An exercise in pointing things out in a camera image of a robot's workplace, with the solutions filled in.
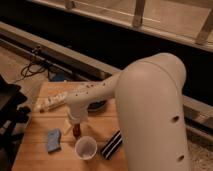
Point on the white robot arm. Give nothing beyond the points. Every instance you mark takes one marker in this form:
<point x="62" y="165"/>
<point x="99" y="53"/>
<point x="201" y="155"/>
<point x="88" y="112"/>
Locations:
<point x="149" y="103"/>

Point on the black chair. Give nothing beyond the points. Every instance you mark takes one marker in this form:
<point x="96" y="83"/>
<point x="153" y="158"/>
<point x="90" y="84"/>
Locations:
<point x="10" y="99"/>

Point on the black white striped block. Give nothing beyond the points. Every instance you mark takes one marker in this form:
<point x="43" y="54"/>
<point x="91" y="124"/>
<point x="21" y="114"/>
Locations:
<point x="112" y="146"/>

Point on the white pill organizer box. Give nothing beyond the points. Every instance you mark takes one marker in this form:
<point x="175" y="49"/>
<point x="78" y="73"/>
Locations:
<point x="52" y="102"/>

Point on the blue object on floor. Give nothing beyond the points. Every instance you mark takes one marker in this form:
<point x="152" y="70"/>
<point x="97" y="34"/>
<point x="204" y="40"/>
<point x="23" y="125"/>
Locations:
<point x="58" y="78"/>

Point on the white paper cup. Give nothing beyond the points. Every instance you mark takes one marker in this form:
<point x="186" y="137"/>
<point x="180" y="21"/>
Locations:
<point x="86" y="148"/>

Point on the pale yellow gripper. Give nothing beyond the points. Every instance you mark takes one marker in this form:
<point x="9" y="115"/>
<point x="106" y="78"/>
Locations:
<point x="67" y="127"/>

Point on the dark ceramic bowl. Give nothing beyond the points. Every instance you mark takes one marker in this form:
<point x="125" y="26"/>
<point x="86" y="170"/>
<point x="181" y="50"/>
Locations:
<point x="96" y="105"/>

